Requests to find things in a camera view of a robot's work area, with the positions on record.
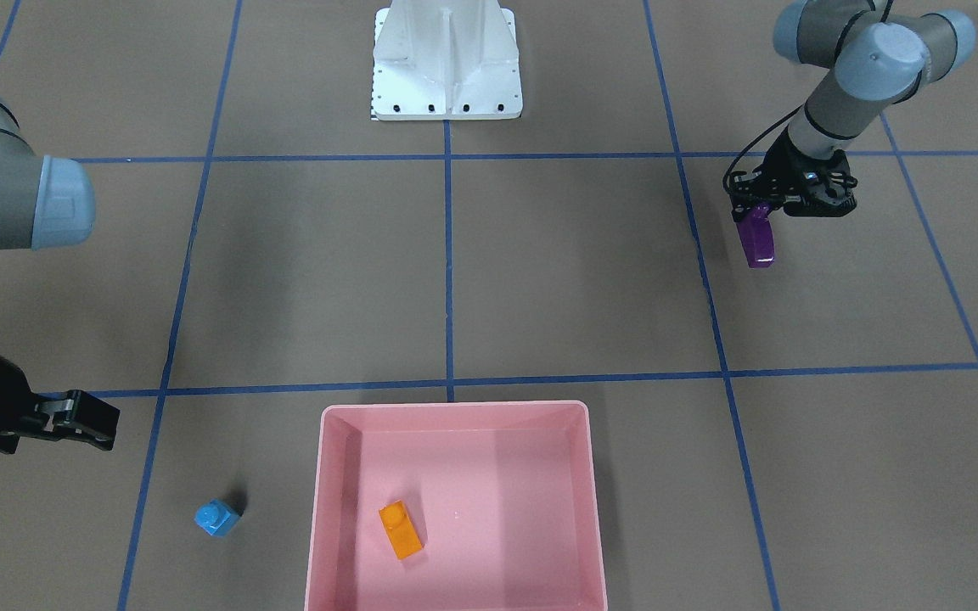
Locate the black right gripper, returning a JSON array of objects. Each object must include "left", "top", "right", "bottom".
[{"left": 0, "top": 355, "right": 121, "bottom": 455}]

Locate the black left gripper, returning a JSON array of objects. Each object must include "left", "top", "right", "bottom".
[{"left": 727, "top": 129, "right": 858, "bottom": 223}]

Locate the purple toy block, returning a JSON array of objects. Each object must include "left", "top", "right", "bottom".
[{"left": 736, "top": 204, "right": 776, "bottom": 268}]

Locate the small blue toy block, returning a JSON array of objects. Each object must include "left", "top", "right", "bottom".
[{"left": 194, "top": 498, "right": 241, "bottom": 538}]

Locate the orange toy block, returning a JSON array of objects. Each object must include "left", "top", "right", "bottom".
[{"left": 378, "top": 500, "right": 424, "bottom": 561}]

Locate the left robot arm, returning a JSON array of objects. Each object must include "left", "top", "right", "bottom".
[{"left": 725, "top": 1, "right": 977, "bottom": 223}]

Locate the pink plastic box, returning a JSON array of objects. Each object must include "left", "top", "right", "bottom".
[{"left": 304, "top": 400, "right": 609, "bottom": 610}]

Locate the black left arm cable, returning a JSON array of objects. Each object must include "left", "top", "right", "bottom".
[{"left": 722, "top": 106, "right": 804, "bottom": 192}]

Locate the white metal mount base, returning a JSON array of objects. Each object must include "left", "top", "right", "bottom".
[{"left": 370, "top": 1, "right": 524, "bottom": 121}]

